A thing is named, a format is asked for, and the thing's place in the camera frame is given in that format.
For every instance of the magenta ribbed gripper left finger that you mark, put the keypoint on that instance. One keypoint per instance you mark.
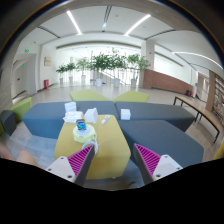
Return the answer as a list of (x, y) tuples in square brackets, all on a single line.
[(73, 168)]

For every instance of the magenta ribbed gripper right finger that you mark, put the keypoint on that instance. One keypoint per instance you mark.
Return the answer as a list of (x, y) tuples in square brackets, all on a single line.
[(152, 165)]

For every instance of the yellow ottoman table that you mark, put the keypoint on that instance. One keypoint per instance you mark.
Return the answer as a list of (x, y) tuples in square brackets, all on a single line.
[(113, 151)]

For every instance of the white patterned cloth packet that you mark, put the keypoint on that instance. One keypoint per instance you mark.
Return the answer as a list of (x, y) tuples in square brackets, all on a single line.
[(73, 116)]

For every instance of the person's bare knee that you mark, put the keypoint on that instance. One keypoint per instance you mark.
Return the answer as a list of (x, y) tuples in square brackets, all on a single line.
[(24, 156)]

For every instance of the white tissue box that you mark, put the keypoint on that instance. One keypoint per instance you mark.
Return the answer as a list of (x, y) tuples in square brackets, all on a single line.
[(91, 115)]

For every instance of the grey blue ottoman left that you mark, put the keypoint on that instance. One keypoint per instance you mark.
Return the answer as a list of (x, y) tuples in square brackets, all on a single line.
[(46, 119)]

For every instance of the grey blue ottoman right back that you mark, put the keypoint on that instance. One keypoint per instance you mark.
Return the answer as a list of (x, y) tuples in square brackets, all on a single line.
[(175, 115)]

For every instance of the white remote control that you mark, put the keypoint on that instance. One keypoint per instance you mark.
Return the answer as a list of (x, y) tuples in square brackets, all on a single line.
[(105, 119)]

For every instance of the small white box right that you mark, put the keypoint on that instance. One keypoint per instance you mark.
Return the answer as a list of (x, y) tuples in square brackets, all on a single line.
[(125, 114)]

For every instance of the small white box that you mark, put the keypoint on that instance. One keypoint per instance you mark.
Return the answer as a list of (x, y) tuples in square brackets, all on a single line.
[(125, 114), (70, 106)]

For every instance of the small white box left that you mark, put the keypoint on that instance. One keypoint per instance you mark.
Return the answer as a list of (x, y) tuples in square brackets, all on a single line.
[(70, 106)]

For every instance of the green ottoman back left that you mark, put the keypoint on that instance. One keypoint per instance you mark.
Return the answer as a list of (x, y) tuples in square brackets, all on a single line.
[(87, 95)]

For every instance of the green ottoman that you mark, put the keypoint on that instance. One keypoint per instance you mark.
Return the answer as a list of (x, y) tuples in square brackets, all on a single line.
[(87, 95), (132, 96)]

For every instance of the long wooden bench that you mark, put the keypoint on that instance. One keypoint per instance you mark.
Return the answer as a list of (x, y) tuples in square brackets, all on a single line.
[(201, 113)]

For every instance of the green ottoman back right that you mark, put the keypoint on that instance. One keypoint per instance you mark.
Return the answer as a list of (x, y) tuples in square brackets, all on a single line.
[(132, 96)]

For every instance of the dark grey stool far left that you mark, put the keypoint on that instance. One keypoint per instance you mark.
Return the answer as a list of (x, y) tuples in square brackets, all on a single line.
[(7, 119)]

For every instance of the green bench far left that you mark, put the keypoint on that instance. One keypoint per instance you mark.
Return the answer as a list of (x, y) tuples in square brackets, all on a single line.
[(21, 108)]

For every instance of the red fire extinguisher box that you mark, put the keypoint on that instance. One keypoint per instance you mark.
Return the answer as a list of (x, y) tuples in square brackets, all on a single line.
[(46, 84)]

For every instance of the potted plant far left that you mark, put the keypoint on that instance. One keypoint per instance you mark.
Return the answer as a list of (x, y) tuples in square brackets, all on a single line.
[(61, 71)]

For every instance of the wooden bookshelf right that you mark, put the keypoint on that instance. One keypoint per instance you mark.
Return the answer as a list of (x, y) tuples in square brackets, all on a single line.
[(215, 100)]

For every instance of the potted plant far right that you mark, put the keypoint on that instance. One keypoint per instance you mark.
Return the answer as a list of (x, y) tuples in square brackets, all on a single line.
[(136, 63)]

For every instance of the potted plant centre tall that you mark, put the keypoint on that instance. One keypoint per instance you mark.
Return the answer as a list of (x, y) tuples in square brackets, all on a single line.
[(99, 63)]

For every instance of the potted plant centre right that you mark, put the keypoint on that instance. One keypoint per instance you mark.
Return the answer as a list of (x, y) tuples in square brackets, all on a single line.
[(117, 63)]

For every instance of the framed wall picture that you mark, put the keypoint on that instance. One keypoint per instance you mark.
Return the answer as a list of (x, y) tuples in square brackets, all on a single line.
[(47, 61)]

